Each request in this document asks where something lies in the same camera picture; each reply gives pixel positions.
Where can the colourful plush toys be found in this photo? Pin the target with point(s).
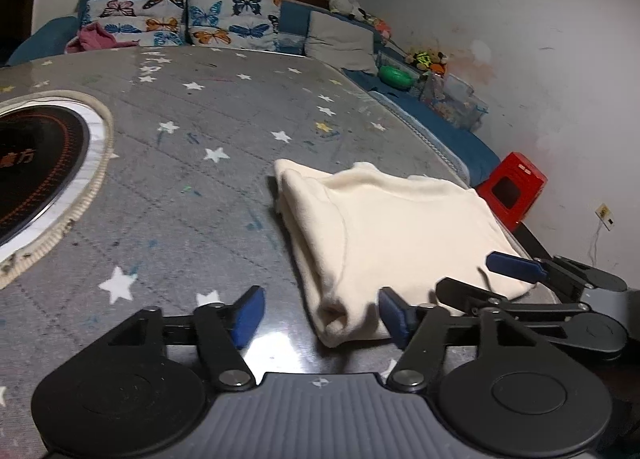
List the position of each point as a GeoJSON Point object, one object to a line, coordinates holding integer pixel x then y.
{"type": "Point", "coordinates": [425, 60]}

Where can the green plastic bowl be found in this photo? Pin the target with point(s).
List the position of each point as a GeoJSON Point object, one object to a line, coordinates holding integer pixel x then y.
{"type": "Point", "coordinates": [395, 76]}

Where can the cream fleece sweater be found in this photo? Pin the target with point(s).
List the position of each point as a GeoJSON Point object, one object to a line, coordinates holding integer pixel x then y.
{"type": "Point", "coordinates": [400, 229]}

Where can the round black induction cooktop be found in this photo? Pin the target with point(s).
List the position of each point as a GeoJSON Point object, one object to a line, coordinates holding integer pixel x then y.
{"type": "Point", "coordinates": [35, 164]}

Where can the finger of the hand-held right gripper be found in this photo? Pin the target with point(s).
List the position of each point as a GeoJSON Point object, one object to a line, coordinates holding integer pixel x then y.
{"type": "Point", "coordinates": [515, 265]}
{"type": "Point", "coordinates": [465, 294]}

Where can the pink plush toy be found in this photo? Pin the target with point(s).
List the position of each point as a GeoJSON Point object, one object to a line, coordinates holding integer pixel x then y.
{"type": "Point", "coordinates": [382, 30]}

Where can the white wall socket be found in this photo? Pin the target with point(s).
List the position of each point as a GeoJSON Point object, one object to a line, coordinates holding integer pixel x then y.
{"type": "Point", "coordinates": [606, 216]}

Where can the grey star-print tablecloth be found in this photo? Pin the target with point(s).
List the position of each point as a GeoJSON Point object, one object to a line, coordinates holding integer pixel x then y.
{"type": "Point", "coordinates": [200, 104]}

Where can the black and white plush toy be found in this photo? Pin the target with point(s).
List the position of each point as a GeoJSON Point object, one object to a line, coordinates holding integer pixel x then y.
{"type": "Point", "coordinates": [345, 4]}

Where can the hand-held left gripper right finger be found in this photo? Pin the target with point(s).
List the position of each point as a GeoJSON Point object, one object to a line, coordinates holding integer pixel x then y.
{"type": "Point", "coordinates": [395, 316]}

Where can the pink cloth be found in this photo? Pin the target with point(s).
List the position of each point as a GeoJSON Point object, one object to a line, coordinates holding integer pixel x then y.
{"type": "Point", "coordinates": [95, 39]}

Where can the red plastic stool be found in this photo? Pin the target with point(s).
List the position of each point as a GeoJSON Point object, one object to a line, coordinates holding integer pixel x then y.
{"type": "Point", "coordinates": [515, 174]}

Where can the clear plastic storage box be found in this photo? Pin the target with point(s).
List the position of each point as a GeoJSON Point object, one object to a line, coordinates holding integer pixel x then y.
{"type": "Point", "coordinates": [455, 104]}

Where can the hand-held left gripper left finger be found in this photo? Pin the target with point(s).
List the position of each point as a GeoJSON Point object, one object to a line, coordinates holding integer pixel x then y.
{"type": "Point", "coordinates": [248, 316]}

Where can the grey pillow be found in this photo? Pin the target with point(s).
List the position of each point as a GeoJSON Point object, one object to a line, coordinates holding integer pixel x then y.
{"type": "Point", "coordinates": [340, 41]}

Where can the butterfly print pillow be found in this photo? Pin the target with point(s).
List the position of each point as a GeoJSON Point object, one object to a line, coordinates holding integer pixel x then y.
{"type": "Point", "coordinates": [230, 19]}
{"type": "Point", "coordinates": [130, 14]}

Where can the blue sofa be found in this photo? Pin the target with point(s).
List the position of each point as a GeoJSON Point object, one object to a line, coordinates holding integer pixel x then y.
{"type": "Point", "coordinates": [295, 21]}

